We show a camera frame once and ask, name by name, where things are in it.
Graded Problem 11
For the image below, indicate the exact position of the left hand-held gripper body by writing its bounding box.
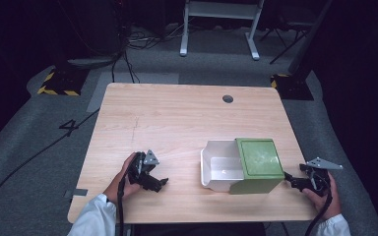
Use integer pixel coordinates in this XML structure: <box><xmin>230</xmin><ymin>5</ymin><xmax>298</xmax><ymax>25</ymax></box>
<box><xmin>127</xmin><ymin>149</ymin><xmax>160</xmax><ymax>192</ymax></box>

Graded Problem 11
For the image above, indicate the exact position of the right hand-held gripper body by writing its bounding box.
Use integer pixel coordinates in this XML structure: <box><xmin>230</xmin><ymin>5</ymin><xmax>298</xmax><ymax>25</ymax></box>
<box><xmin>299</xmin><ymin>156</ymin><xmax>345</xmax><ymax>198</ymax></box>

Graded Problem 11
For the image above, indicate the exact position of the green drawer box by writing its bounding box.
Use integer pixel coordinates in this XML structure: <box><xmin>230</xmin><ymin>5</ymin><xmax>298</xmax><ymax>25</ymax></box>
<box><xmin>228</xmin><ymin>137</ymin><xmax>286</xmax><ymax>196</ymax></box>

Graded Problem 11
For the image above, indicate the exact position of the white plastic drawer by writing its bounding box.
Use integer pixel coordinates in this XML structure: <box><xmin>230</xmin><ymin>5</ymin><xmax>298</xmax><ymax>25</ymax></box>
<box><xmin>199</xmin><ymin>140</ymin><xmax>246</xmax><ymax>194</ymax></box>

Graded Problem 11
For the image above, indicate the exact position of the person's right hand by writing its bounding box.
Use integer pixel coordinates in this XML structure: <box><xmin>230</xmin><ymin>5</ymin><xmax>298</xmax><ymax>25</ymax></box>
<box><xmin>302</xmin><ymin>172</ymin><xmax>343</xmax><ymax>221</ymax></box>

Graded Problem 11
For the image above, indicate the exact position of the person's left hand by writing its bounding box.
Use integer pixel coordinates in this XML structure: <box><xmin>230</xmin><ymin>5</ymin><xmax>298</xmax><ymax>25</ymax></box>
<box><xmin>102</xmin><ymin>151</ymin><xmax>142</xmax><ymax>207</ymax></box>

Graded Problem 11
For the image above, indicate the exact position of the grey tape strip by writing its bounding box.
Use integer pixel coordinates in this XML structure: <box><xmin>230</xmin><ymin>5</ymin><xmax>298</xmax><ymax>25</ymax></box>
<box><xmin>64</xmin><ymin>188</ymin><xmax>90</xmax><ymax>200</ymax></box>

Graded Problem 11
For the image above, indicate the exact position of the black tape floor mark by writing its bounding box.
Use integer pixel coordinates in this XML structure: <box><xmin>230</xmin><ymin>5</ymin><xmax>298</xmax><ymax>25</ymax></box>
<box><xmin>58</xmin><ymin>118</ymin><xmax>81</xmax><ymax>138</ymax></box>

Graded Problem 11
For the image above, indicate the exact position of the black yellow striped stand base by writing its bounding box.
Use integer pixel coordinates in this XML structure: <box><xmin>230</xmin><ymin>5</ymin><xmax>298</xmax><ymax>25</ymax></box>
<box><xmin>36</xmin><ymin>66</ymin><xmax>91</xmax><ymax>97</ymax></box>
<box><xmin>270</xmin><ymin>73</ymin><xmax>315</xmax><ymax>101</ymax></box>

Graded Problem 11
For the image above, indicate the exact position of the grey metal stand pole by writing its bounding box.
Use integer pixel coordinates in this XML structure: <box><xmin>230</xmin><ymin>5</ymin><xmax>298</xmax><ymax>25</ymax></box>
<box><xmin>287</xmin><ymin>0</ymin><xmax>335</xmax><ymax>77</ymax></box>

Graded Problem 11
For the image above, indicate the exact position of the black folding stand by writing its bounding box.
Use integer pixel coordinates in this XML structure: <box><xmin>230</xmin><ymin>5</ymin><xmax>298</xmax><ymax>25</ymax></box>
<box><xmin>259</xmin><ymin>13</ymin><xmax>313</xmax><ymax>66</ymax></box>

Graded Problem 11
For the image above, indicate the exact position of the right hand-held gripper black cable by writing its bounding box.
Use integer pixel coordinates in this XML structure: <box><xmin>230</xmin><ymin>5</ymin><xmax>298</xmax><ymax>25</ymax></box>
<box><xmin>303</xmin><ymin>183</ymin><xmax>335</xmax><ymax>236</ymax></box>

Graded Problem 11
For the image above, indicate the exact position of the hand-held gripper black cable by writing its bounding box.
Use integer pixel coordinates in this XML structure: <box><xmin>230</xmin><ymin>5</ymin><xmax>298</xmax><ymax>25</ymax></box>
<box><xmin>303</xmin><ymin>183</ymin><xmax>335</xmax><ymax>236</ymax></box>
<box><xmin>116</xmin><ymin>176</ymin><xmax>128</xmax><ymax>236</ymax></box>

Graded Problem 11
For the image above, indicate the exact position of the left hand-held gripper black cable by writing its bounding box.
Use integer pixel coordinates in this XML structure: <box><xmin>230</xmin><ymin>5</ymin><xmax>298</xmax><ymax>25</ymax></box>
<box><xmin>116</xmin><ymin>176</ymin><xmax>128</xmax><ymax>236</ymax></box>

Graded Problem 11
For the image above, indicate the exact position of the long black floor cable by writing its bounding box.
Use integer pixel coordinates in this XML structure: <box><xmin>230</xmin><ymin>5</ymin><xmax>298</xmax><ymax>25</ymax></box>
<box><xmin>0</xmin><ymin>107</ymin><xmax>101</xmax><ymax>222</ymax></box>

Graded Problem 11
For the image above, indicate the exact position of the bundle of floor cables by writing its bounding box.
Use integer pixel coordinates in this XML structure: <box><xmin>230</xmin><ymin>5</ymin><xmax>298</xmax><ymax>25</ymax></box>
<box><xmin>111</xmin><ymin>23</ymin><xmax>186</xmax><ymax>85</ymax></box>

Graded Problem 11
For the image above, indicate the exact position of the white metal desk frame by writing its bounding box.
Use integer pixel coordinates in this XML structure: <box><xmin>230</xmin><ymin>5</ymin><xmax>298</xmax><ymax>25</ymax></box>
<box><xmin>179</xmin><ymin>0</ymin><xmax>266</xmax><ymax>62</ymax></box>

